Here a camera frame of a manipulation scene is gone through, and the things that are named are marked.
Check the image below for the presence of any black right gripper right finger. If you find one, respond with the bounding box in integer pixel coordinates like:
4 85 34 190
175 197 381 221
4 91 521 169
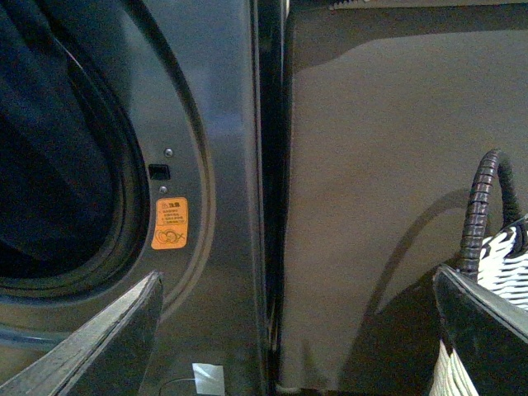
432 266 527 395

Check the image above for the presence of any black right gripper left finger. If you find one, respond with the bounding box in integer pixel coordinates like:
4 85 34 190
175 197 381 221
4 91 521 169
1 271 163 395

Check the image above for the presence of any dark navy garment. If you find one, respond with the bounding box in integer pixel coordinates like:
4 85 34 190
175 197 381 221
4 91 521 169
1 1 113 278

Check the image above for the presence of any grey front-load washing machine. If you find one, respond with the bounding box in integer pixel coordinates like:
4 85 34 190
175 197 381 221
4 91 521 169
1 1 272 395

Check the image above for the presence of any black white woven basket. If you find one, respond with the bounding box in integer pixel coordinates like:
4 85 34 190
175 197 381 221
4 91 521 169
431 214 528 396

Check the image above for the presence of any orange warning sticker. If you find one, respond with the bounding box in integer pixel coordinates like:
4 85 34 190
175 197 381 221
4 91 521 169
151 197 189 250

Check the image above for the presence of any black door latch slot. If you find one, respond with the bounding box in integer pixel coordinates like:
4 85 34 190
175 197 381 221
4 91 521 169
148 164 171 181

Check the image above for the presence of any brown cabinet panel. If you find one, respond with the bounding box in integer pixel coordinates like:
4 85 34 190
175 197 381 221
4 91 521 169
278 1 527 395

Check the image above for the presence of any dark wrapped basket handle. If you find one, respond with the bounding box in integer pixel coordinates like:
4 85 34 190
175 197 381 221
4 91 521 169
457 148 521 281

